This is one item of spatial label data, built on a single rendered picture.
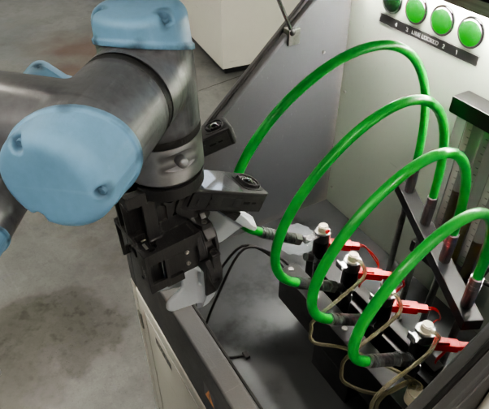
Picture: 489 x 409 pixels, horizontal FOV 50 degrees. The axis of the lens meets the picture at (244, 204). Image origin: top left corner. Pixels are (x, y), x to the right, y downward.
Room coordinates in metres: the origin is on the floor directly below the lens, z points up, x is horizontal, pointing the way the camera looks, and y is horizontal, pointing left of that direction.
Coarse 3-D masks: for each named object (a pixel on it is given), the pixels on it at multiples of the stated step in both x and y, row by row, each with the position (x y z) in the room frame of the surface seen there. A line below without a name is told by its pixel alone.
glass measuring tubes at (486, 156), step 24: (456, 96) 0.78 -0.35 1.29; (456, 120) 0.77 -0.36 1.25; (480, 120) 0.72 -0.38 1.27; (456, 144) 0.76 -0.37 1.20; (480, 144) 0.74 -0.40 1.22; (456, 168) 0.77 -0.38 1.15; (480, 168) 0.71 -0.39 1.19; (456, 192) 0.73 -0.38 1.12; (480, 192) 0.70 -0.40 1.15; (480, 240) 0.67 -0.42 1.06; (456, 264) 0.71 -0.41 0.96
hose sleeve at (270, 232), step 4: (264, 228) 0.60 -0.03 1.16; (268, 228) 0.60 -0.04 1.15; (264, 232) 0.59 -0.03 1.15; (268, 232) 0.60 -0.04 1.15; (272, 232) 0.60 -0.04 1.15; (288, 232) 0.63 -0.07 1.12; (260, 236) 0.59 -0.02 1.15; (264, 236) 0.59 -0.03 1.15; (268, 236) 0.59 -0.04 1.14; (272, 236) 0.60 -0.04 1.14; (288, 236) 0.62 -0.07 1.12; (292, 236) 0.62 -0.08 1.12; (284, 240) 0.61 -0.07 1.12; (288, 240) 0.61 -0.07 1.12; (292, 240) 0.62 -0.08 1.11
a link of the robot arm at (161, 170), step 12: (192, 144) 0.38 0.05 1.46; (156, 156) 0.36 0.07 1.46; (168, 156) 0.36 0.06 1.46; (180, 156) 0.37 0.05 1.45; (192, 156) 0.38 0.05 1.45; (144, 168) 0.36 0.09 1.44; (156, 168) 0.36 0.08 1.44; (168, 168) 0.37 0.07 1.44; (180, 168) 0.37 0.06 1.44; (192, 168) 0.38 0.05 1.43; (144, 180) 0.36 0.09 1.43; (156, 180) 0.36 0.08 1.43; (168, 180) 0.36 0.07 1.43; (180, 180) 0.37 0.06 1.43
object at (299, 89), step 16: (352, 48) 0.67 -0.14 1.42; (368, 48) 0.67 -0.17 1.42; (384, 48) 0.69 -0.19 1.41; (400, 48) 0.70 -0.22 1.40; (336, 64) 0.65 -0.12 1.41; (416, 64) 0.73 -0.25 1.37; (304, 80) 0.63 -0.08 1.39; (288, 96) 0.61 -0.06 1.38; (272, 112) 0.60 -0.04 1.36; (256, 144) 0.58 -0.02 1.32; (416, 144) 0.76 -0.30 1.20; (240, 160) 0.58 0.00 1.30
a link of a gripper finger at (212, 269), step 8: (208, 248) 0.38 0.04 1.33; (216, 248) 0.38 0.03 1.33; (208, 256) 0.38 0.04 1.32; (216, 256) 0.38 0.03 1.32; (200, 264) 0.38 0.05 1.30; (208, 264) 0.37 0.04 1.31; (216, 264) 0.38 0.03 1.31; (208, 272) 0.37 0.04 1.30; (216, 272) 0.37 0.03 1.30; (208, 280) 0.38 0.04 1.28; (216, 280) 0.38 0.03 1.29; (208, 288) 0.38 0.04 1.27; (216, 288) 0.38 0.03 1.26
